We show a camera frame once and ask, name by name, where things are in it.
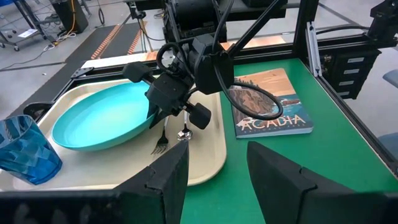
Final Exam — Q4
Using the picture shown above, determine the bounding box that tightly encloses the yellow cable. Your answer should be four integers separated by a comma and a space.
57, 0, 78, 43

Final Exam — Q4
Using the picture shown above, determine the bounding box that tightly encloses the black aluminium table frame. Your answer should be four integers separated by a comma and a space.
18, 0, 398, 177

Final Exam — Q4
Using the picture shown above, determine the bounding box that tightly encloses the white paper sheet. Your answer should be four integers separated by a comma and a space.
17, 28, 39, 39

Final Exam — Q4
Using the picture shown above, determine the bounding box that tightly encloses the metal fork orange handle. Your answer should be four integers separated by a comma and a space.
150, 115, 170, 156

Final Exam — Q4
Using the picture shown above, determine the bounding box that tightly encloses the black floor cabinet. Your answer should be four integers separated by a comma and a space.
51, 0, 90, 34

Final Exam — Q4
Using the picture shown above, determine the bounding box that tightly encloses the black box with white labels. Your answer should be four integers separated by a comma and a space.
323, 48, 382, 101

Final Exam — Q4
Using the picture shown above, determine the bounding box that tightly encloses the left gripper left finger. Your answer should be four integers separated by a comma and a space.
114, 139, 190, 224

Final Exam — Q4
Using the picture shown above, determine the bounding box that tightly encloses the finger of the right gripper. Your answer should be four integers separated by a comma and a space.
146, 100, 158, 120
149, 112, 170, 129

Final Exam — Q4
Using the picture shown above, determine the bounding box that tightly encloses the beige plastic tray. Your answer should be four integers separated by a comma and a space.
0, 77, 228, 192

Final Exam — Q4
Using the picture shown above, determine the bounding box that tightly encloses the grey-blue chair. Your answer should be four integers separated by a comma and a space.
377, 68, 398, 160

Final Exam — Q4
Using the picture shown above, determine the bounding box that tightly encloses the Acadia park notebook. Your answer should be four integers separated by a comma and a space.
228, 67, 314, 139

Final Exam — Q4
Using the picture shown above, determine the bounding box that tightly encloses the metal wheeled cart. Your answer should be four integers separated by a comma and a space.
0, 0, 63, 52

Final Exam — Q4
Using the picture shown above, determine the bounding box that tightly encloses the green table mat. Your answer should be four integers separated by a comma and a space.
74, 57, 398, 224

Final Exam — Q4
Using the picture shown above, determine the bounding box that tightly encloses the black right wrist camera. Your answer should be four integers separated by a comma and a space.
193, 34, 234, 96

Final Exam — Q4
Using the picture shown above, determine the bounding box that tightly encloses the black hazard-striped floor mat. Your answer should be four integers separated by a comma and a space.
63, 24, 121, 68
93, 21, 147, 62

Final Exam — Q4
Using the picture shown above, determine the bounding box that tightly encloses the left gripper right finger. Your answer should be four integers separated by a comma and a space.
247, 141, 368, 224

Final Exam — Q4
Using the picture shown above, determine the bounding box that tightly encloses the teal plastic plate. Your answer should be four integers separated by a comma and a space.
51, 80, 162, 152

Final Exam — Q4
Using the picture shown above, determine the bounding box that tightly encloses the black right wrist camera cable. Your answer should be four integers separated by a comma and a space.
212, 0, 284, 121

